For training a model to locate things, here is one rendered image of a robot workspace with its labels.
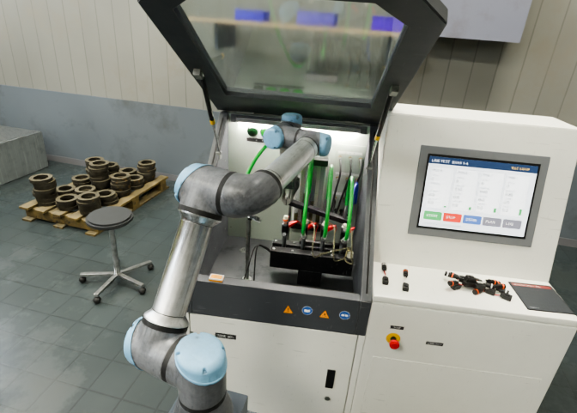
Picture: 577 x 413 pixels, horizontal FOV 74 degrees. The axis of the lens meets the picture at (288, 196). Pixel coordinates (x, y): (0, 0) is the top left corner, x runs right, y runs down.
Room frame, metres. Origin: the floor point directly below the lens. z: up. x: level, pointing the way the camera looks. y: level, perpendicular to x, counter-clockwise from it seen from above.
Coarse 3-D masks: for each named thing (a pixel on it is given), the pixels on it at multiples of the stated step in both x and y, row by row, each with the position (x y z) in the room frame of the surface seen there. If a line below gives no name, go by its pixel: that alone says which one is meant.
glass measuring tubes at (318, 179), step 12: (324, 168) 1.62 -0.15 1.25; (300, 180) 1.63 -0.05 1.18; (312, 180) 1.63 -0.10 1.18; (324, 180) 1.64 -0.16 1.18; (300, 192) 1.65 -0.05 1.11; (312, 192) 1.63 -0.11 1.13; (324, 192) 1.64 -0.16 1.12; (312, 204) 1.63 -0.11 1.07; (300, 216) 1.65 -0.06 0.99; (312, 216) 1.63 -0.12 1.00; (300, 228) 1.62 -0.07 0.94; (312, 228) 1.62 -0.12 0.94
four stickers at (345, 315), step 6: (282, 306) 1.12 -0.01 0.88; (288, 306) 1.12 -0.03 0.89; (306, 306) 1.12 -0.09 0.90; (282, 312) 1.12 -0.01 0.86; (288, 312) 1.12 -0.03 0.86; (306, 312) 1.12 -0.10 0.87; (312, 312) 1.12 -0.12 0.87; (324, 312) 1.11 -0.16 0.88; (330, 312) 1.11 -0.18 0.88; (342, 312) 1.11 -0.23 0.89; (348, 312) 1.11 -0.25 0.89; (324, 318) 1.11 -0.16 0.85; (342, 318) 1.11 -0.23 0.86; (348, 318) 1.11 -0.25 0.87
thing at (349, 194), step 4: (352, 176) 1.38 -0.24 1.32; (352, 180) 1.34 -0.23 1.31; (348, 184) 1.43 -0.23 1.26; (352, 184) 1.32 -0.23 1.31; (348, 188) 1.43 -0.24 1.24; (352, 188) 1.30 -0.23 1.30; (348, 192) 1.44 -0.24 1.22; (352, 192) 1.29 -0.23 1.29; (348, 196) 1.44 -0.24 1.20; (352, 196) 1.28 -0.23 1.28; (348, 200) 1.44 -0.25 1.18; (352, 200) 1.26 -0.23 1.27; (344, 204) 1.45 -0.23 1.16; (352, 204) 1.25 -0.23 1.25; (344, 208) 1.44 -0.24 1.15; (352, 208) 1.25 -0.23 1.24; (344, 212) 1.44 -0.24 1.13; (348, 212) 1.24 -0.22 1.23; (344, 216) 1.44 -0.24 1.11; (348, 216) 1.23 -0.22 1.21; (348, 220) 1.23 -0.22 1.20; (348, 224) 1.22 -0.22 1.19; (348, 228) 1.22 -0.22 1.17; (348, 232) 1.22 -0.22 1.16; (348, 236) 1.22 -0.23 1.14; (344, 240) 1.25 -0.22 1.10
